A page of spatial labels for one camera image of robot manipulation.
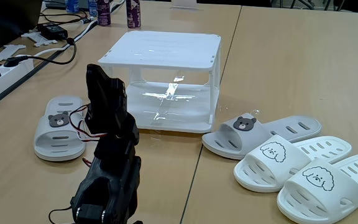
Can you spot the grey bear slipper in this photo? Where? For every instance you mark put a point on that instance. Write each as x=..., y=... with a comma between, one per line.
x=228, y=137
x=57, y=146

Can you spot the black laptop screen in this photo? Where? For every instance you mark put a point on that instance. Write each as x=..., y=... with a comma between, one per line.
x=8, y=21

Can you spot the clear tape scrap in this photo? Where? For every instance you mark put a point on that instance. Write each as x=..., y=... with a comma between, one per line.
x=254, y=111

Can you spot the black power adapter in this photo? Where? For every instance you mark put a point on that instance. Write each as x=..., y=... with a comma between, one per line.
x=51, y=31

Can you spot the white flat bracket piece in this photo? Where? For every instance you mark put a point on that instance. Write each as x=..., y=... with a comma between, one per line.
x=37, y=38
x=6, y=51

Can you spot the blue bottle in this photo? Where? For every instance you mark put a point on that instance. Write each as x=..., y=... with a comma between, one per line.
x=92, y=9
x=72, y=6

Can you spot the white power strip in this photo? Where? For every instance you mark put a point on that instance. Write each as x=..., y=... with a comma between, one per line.
x=8, y=77

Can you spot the white two-shelf shoe rack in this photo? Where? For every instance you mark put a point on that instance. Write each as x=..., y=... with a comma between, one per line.
x=166, y=49

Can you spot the white dog slipper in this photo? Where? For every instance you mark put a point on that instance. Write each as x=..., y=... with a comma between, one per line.
x=266, y=168
x=319, y=199

